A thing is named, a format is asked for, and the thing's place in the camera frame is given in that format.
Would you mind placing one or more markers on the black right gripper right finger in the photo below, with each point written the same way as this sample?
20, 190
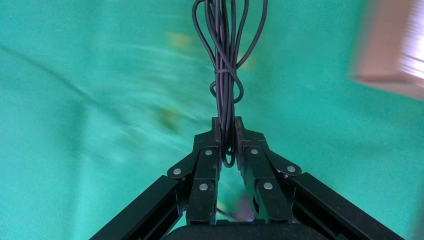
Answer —
265, 185

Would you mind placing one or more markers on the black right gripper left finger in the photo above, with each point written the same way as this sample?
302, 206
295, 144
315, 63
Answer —
202, 185

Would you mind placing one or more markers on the brown cardboard box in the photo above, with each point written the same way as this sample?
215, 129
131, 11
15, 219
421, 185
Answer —
374, 49

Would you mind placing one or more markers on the white box insert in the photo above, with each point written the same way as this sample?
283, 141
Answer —
414, 39

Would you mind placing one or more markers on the green table cloth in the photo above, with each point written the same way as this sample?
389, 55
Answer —
99, 132

